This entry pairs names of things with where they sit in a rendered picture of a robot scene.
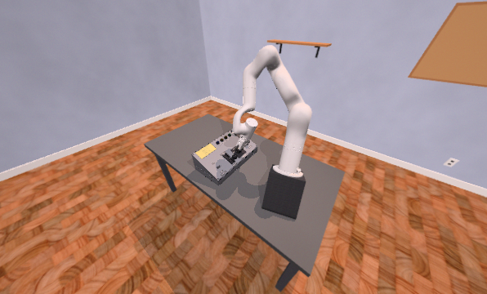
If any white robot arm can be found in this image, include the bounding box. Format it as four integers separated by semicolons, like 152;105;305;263
231;46;312;177

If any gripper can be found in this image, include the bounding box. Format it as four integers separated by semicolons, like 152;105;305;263
235;137;249;154

